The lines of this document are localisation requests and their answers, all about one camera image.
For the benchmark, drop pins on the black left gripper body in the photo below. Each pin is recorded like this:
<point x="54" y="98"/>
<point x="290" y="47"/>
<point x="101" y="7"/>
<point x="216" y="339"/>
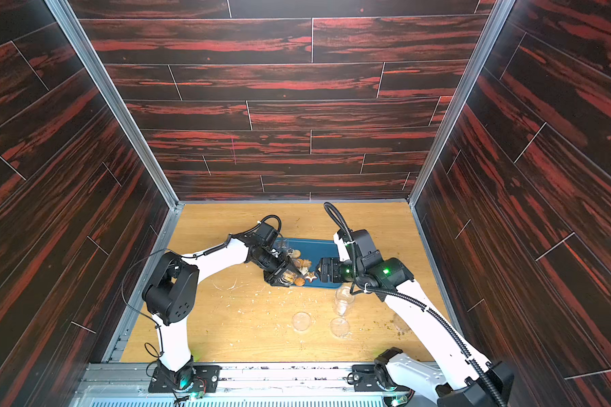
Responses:
<point x="272" y="265"/>

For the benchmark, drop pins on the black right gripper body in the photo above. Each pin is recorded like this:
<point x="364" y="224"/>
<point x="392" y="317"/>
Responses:
<point x="323" y="270"/>

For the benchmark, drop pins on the clear jar with yellow snacks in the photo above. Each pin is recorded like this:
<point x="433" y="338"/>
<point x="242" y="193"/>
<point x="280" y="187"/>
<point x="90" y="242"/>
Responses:
<point x="290" y="273"/>

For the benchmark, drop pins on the clear plastic jar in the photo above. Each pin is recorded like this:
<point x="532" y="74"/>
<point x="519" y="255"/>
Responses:
<point x="343" y="300"/>

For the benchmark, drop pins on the clear round jar lid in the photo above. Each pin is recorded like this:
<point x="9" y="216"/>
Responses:
<point x="400" y="325"/>

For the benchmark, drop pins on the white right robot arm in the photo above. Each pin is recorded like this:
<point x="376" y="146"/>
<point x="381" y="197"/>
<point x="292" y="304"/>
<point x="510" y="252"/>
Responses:
<point x="463" y="376"/>

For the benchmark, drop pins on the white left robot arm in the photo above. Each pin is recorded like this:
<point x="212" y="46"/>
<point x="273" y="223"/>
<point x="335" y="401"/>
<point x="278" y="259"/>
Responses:
<point x="170" y="293"/>

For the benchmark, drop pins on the brown star iced cookie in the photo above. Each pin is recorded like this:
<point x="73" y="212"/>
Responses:
<point x="311" y="276"/>

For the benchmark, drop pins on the blue plastic tray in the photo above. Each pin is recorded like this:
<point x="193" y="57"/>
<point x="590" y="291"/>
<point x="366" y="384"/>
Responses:
<point x="310" y="249"/>

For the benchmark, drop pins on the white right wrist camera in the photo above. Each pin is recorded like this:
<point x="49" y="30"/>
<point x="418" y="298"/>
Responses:
<point x="341" y="246"/>

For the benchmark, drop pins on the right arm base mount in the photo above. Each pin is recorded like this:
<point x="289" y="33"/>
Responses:
<point x="367" y="378"/>

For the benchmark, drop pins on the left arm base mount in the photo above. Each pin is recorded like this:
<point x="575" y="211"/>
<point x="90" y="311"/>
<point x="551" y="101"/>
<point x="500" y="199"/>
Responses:
<point x="194" y="380"/>

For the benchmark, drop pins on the aluminium corner post right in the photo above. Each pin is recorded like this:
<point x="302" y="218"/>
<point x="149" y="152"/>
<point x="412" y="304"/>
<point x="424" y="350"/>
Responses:
<point x="492" y="29"/>

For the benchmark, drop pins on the aluminium corner post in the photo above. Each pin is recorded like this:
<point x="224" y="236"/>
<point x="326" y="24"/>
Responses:
<point x="77" y="37"/>
<point x="492" y="29"/>

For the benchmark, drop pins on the aluminium corner post left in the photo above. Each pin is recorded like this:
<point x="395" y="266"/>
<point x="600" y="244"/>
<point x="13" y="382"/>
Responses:
<point x="77" y="37"/>

